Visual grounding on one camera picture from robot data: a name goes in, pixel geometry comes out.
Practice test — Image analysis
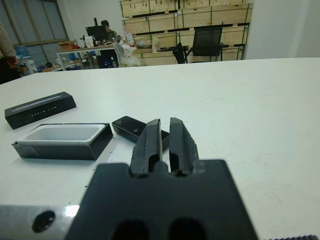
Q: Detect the standing person in beige top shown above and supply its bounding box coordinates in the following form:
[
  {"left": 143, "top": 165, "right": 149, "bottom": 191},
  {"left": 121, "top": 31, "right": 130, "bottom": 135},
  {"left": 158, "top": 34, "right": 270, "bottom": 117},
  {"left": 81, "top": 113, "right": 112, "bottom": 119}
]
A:
[{"left": 0, "top": 19, "right": 20, "bottom": 85}]

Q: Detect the white carton with red print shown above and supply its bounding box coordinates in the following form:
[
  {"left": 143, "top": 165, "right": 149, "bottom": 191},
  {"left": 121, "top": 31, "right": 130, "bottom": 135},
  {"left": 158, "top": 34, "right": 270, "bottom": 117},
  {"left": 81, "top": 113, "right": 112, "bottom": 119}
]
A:
[{"left": 83, "top": 35, "right": 95, "bottom": 48}]

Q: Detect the brown cardboard box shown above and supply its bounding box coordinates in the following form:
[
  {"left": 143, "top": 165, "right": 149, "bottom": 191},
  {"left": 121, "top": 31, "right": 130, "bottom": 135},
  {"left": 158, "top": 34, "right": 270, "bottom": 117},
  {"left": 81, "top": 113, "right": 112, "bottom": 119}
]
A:
[{"left": 57, "top": 41, "right": 76, "bottom": 51}]

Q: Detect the white water dispenser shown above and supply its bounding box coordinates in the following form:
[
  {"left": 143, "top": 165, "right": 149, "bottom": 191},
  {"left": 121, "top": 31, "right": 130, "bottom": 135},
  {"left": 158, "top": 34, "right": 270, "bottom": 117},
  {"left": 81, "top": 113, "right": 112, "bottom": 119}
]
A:
[{"left": 24, "top": 59, "right": 36, "bottom": 76}]

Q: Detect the black mesh office chair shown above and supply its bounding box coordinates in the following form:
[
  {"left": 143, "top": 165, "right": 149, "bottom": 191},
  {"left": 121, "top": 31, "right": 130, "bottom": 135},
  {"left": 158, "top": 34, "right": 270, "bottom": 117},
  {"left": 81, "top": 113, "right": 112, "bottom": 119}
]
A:
[{"left": 191, "top": 24, "right": 225, "bottom": 63}]

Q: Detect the black slim camera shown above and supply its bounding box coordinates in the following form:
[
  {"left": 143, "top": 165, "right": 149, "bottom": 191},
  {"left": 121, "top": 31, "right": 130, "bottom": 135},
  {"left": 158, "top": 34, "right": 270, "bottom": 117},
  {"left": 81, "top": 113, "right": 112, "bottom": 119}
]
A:
[{"left": 111, "top": 115, "right": 171, "bottom": 151}]

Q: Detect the black box lid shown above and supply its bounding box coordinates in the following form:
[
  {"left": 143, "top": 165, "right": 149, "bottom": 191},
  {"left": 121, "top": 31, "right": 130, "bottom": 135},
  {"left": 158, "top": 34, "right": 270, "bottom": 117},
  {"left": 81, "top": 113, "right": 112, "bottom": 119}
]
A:
[{"left": 4, "top": 91, "right": 77, "bottom": 130}]

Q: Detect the crumpled plastic bag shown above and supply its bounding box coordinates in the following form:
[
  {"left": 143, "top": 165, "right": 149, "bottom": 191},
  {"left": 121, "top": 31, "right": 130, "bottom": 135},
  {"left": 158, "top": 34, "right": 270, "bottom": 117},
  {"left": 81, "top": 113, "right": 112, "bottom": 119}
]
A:
[{"left": 117, "top": 42, "right": 149, "bottom": 68}]

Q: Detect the seated person at desk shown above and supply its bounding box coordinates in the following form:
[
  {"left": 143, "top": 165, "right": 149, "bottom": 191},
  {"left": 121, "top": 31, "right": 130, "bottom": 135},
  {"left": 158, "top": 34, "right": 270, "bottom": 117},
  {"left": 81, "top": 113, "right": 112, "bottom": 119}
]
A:
[{"left": 101, "top": 19, "right": 123, "bottom": 44}]

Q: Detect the white office desk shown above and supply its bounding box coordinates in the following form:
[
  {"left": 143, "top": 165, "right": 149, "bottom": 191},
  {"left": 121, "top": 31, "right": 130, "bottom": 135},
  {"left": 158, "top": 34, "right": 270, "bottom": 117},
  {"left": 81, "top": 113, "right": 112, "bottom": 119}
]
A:
[{"left": 55, "top": 43, "right": 119, "bottom": 72}]

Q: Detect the window with grey frame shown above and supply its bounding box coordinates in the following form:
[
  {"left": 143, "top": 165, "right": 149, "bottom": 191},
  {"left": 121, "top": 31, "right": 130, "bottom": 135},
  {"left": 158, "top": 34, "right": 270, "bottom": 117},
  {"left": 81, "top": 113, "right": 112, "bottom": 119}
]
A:
[{"left": 0, "top": 0, "right": 70, "bottom": 63}]

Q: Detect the black computer monitor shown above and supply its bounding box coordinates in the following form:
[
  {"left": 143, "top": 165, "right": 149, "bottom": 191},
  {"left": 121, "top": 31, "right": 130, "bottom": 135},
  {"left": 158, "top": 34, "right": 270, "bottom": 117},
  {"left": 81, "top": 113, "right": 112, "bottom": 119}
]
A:
[{"left": 85, "top": 17, "right": 109, "bottom": 42}]

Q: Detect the white desk fan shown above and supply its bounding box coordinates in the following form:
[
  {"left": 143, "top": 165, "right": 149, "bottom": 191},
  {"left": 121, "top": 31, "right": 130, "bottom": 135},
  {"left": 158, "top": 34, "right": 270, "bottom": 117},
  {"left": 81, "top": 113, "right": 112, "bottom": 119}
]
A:
[{"left": 113, "top": 42, "right": 126, "bottom": 56}]

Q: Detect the blue water bottle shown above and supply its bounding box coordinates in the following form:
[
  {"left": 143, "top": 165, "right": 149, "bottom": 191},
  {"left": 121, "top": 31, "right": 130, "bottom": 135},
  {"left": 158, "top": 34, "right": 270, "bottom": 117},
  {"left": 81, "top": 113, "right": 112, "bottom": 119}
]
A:
[{"left": 15, "top": 46, "right": 30, "bottom": 58}]

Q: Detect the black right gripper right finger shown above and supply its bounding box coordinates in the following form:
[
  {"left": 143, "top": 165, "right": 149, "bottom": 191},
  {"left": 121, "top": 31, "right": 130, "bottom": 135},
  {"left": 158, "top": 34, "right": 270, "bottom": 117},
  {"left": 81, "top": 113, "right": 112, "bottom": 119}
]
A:
[{"left": 168, "top": 116, "right": 201, "bottom": 177}]

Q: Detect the white pink printed box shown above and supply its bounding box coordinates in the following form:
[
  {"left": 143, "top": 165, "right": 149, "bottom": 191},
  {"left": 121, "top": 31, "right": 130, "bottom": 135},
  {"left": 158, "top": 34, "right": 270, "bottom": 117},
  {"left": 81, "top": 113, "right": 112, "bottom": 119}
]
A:
[{"left": 124, "top": 24, "right": 135, "bottom": 45}]

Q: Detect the black computer tower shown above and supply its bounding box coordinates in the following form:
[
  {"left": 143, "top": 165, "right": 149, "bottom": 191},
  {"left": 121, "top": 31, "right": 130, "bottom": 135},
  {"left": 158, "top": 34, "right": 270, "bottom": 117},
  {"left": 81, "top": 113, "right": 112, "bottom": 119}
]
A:
[{"left": 96, "top": 48, "right": 119, "bottom": 69}]

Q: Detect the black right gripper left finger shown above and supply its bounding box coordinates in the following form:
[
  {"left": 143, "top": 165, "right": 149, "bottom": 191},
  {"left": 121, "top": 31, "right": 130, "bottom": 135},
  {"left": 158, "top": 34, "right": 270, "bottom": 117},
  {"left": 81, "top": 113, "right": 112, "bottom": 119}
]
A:
[{"left": 129, "top": 118, "right": 164, "bottom": 179}]

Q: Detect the black box with white tray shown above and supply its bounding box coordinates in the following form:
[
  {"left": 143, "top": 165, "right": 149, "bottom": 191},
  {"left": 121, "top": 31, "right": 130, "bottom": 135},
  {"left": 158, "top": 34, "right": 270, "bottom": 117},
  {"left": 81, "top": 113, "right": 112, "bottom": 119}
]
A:
[{"left": 11, "top": 122, "right": 114, "bottom": 161}]

